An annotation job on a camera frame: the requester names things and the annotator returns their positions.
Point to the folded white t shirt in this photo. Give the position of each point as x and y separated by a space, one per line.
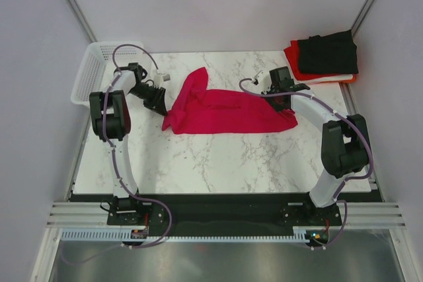
327 79

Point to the left aluminium corner post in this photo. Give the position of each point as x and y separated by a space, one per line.
82 20

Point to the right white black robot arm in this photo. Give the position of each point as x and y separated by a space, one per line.
344 144

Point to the crimson red t shirt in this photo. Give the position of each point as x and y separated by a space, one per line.
200 110

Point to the folded black t shirt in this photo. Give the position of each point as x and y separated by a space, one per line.
331 54

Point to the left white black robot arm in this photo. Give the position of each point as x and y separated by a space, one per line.
111 123

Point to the aluminium front frame rail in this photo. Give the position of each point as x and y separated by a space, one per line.
366 215

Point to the folded orange t shirt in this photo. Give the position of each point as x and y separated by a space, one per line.
352 79

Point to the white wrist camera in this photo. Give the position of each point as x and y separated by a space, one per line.
159 78
262 81

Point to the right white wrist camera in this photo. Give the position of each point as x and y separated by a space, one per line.
262 81

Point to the white slotted cable duct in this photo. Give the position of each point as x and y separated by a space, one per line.
143 235

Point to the white plastic laundry basket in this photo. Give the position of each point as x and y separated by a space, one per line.
96 71

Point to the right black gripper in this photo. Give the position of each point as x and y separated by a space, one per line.
277 108

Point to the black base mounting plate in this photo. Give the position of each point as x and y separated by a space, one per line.
226 214

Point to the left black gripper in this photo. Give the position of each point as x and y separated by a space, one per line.
158 104

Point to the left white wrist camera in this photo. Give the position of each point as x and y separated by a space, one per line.
159 78

